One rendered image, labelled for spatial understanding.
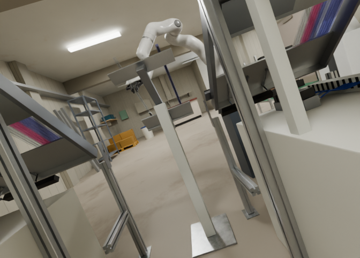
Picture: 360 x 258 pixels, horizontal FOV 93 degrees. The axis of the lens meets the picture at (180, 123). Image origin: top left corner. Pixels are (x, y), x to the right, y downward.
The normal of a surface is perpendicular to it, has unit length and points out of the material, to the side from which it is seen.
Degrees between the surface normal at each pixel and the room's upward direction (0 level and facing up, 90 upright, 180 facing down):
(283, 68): 90
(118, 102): 90
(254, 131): 90
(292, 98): 90
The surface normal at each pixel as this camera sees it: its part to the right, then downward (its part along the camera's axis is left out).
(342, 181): -0.93, 0.37
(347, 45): 0.14, 0.04
